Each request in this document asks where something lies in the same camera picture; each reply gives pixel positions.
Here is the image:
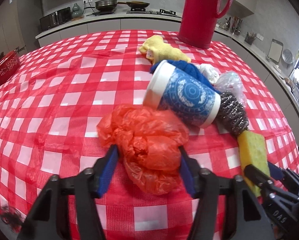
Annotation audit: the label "white paper ball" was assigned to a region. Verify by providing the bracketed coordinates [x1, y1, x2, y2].
[198, 64, 219, 84]

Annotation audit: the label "metal utensil holder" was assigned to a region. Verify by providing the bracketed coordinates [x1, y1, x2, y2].
[231, 16, 243, 36]

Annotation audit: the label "steel wool scrubber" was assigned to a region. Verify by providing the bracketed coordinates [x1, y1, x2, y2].
[216, 92, 249, 137]

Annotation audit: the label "yellow sponge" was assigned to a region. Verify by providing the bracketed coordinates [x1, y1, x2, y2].
[237, 131, 271, 197]

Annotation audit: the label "round metal steamer plate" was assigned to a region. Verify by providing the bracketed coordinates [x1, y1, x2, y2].
[282, 49, 295, 65]

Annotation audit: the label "black gas hob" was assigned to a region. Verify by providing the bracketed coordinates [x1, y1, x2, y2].
[126, 8, 182, 17]

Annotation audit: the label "white cutting board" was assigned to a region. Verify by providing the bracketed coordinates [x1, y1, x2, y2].
[267, 39, 283, 63]

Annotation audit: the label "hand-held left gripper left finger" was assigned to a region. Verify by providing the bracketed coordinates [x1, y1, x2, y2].
[17, 145, 120, 240]

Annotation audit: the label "green ceramic vase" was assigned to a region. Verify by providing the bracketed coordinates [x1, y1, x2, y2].
[71, 3, 83, 19]

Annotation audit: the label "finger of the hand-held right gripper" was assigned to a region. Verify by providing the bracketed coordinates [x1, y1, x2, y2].
[267, 161, 299, 197]
[243, 164, 299, 203]

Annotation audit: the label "black microwave oven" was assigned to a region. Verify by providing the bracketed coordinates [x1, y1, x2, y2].
[39, 11, 58, 31]

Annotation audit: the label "orange plastic bag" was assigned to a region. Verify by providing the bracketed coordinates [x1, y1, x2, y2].
[97, 104, 189, 195]

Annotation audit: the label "beige refrigerator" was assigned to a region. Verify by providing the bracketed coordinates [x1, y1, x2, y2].
[0, 0, 27, 60]

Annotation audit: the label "black countertop oven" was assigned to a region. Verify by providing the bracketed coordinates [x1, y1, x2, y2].
[56, 7, 72, 23]

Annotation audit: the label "yellow cloth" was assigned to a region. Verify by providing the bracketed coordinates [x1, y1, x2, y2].
[139, 35, 192, 64]

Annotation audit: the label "wok with handle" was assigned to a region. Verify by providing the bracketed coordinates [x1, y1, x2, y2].
[118, 1, 150, 8]

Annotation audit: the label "red thermos flask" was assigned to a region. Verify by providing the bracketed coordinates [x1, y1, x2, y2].
[177, 0, 233, 49]

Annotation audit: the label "dark hair strands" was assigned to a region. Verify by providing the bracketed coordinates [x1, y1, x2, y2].
[0, 204, 25, 232]

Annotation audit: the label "red floral enamel pot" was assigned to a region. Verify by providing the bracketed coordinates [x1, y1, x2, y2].
[0, 47, 21, 87]

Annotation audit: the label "dark chopstick holder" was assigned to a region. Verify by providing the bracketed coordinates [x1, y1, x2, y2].
[244, 32, 257, 46]

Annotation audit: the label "clear plastic bag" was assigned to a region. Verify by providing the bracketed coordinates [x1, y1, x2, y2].
[213, 71, 247, 105]

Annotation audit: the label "red checked tablecloth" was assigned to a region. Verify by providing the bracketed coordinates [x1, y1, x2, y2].
[0, 29, 299, 240]

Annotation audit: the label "blue patterned paper cup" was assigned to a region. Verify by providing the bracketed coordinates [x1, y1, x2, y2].
[142, 60, 221, 128]

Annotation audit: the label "black induction cooker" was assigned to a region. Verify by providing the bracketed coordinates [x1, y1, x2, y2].
[91, 9, 116, 15]

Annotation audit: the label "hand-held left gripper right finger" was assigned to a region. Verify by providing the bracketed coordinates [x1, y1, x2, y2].
[178, 146, 277, 240]

